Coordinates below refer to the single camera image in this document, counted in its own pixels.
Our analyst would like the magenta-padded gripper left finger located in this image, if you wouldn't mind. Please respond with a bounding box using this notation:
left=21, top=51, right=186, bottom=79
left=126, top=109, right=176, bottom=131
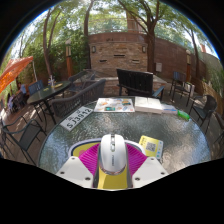
left=55, top=143, right=102, bottom=189

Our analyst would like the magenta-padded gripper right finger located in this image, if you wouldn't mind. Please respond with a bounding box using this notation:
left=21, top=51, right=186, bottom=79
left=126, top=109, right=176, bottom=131
left=125, top=143, right=170, bottom=189

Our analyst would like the white computer mouse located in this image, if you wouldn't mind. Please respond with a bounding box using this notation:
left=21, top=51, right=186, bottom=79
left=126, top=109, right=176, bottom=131
left=98, top=133, right=128, bottom=176

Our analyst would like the yellow bird-shaped mouse pad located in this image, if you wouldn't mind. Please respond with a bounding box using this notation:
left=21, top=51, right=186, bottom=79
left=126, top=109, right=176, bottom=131
left=68, top=138, right=149, bottom=190

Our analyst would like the yellow code card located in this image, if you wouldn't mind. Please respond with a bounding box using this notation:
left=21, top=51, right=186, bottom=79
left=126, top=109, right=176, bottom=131
left=138, top=134, right=165, bottom=160

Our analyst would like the white license plate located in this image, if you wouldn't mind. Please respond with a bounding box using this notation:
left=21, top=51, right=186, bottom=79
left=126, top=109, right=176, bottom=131
left=59, top=105, right=94, bottom=132

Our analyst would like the black metal armchair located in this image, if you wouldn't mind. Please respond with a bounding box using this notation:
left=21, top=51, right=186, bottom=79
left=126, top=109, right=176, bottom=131
left=0, top=116, right=48, bottom=166

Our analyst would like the green packet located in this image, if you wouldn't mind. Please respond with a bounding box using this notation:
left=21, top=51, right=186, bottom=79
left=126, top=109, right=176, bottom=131
left=176, top=109, right=191, bottom=122

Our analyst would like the small white blue box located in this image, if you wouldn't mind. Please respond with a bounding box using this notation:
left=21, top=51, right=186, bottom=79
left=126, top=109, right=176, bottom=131
left=160, top=103, right=179, bottom=115

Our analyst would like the dark wicker chair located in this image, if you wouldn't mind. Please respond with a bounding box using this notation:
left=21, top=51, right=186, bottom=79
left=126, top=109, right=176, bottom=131
left=68, top=69, right=98, bottom=94
left=50, top=78, right=107, bottom=119

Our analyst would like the colourful printed sheet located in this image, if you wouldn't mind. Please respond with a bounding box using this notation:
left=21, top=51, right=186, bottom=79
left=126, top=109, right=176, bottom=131
left=93, top=97, right=136, bottom=113

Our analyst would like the dark round patio table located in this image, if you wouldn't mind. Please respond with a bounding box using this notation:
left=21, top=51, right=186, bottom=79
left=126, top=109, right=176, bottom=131
left=26, top=79, right=72, bottom=126

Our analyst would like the dark mesh armchair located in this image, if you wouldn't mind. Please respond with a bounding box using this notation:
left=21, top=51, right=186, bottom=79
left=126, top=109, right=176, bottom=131
left=189, top=94, right=218, bottom=134

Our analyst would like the black slatted wooden chair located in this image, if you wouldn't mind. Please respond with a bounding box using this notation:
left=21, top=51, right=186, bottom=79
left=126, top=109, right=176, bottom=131
left=116, top=68, right=166, bottom=101

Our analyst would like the blue slatted chair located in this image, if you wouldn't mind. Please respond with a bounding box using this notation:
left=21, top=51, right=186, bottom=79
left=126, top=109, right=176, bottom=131
left=27, top=79, right=44, bottom=97

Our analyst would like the white bag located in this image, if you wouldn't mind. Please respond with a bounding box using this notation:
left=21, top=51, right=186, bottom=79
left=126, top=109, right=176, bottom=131
left=184, top=81, right=196, bottom=96

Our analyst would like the person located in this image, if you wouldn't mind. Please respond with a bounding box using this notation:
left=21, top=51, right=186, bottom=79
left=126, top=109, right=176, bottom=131
left=16, top=82, right=28, bottom=97

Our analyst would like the blue metal chair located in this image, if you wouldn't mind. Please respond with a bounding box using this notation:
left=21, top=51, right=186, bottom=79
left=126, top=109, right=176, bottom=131
left=169, top=70, right=188, bottom=103

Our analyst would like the orange patio umbrella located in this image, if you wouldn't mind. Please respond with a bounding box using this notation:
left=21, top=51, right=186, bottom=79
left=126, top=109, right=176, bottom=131
left=0, top=55, right=35, bottom=94

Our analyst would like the tree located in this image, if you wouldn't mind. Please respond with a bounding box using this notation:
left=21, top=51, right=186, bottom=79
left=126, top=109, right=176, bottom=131
left=83, top=0, right=96, bottom=69
left=118, top=0, right=174, bottom=73
left=42, top=8, right=63, bottom=76

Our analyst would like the white wall box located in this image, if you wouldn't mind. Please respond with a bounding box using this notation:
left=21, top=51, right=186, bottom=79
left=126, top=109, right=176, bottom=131
left=154, top=62, right=164, bottom=73

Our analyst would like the wooden lamp post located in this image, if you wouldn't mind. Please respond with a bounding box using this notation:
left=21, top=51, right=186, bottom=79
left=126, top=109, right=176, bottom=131
left=185, top=49, right=193, bottom=83
left=65, top=39, right=74, bottom=78

